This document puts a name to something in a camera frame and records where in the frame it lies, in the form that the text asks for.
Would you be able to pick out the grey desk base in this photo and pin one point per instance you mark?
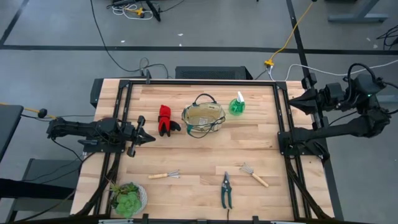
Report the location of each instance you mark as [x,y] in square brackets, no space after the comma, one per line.
[357,17]

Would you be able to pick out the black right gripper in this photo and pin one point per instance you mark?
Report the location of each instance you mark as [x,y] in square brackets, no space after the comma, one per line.
[332,95]

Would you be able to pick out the grey desk foot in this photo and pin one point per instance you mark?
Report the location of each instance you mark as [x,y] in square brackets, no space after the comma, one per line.
[393,98]

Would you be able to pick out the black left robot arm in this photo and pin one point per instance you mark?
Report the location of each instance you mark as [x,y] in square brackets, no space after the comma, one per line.
[77,127]

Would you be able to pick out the green spray bottle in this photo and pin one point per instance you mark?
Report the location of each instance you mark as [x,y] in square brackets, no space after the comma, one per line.
[237,107]

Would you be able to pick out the potted succulent plant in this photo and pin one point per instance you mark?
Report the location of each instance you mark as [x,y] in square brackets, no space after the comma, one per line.
[128,203]

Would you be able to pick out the beige green gardening bag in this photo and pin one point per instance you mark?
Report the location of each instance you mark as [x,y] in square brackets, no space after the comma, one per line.
[203,119]

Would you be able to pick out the black aluminium table frame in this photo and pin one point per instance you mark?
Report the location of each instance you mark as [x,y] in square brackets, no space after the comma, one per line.
[202,83]

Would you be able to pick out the red black gardening gloves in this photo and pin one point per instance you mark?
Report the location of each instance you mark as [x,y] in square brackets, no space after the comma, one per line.
[164,116]

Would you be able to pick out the black controller box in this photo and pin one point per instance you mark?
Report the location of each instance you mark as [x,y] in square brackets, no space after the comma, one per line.
[97,91]

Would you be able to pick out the black computer case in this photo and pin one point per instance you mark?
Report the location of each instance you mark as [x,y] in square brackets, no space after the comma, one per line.
[213,73]

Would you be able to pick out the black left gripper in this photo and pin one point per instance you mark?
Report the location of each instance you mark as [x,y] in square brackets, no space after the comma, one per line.
[132,149]

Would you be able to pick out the black side table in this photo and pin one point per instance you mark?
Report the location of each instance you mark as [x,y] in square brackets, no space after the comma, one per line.
[9,124]

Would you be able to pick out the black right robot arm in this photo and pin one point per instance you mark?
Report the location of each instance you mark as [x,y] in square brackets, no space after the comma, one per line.
[342,127]

